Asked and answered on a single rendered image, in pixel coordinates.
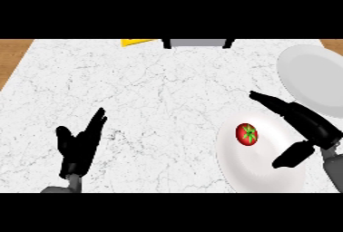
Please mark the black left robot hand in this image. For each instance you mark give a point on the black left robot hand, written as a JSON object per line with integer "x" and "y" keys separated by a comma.
{"x": 79, "y": 148}

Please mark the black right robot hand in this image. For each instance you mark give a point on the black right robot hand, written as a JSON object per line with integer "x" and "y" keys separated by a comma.
{"x": 308, "y": 120}

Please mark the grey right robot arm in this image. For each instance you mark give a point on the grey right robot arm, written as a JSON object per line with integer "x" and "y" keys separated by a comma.
{"x": 334, "y": 166}

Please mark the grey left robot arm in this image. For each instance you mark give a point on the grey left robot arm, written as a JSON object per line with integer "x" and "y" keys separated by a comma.
{"x": 67, "y": 185}

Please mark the red tomato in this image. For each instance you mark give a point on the red tomato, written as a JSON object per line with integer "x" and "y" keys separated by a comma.
{"x": 246, "y": 134}

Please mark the grey plate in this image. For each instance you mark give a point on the grey plate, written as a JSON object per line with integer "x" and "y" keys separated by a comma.
{"x": 316, "y": 75}

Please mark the white plate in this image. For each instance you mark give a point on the white plate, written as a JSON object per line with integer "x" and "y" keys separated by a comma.
{"x": 255, "y": 163}

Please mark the grey appliance with black legs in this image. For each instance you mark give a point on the grey appliance with black legs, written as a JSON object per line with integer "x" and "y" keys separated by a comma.
{"x": 198, "y": 43}

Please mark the yellow flat object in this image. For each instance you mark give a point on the yellow flat object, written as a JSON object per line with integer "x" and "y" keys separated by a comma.
{"x": 134, "y": 41}

